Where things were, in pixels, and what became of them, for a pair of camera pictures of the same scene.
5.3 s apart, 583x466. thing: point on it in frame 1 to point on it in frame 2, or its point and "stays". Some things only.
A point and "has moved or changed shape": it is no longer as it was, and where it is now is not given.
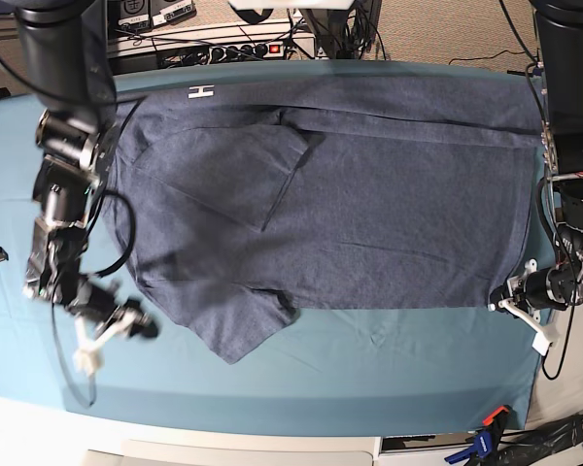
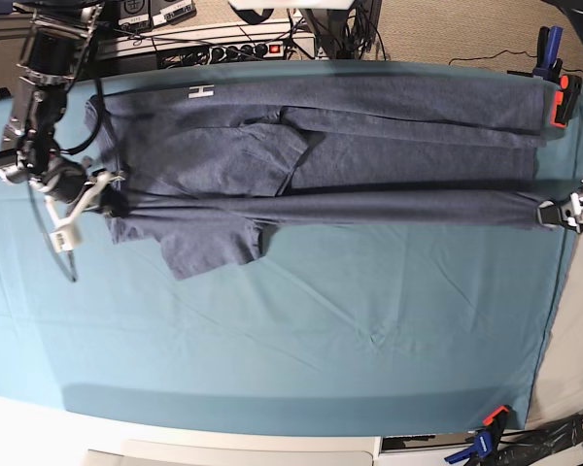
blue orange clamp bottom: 486,440 stays
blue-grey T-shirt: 248,197 has moved or changed shape
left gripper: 103,308 to 72,177
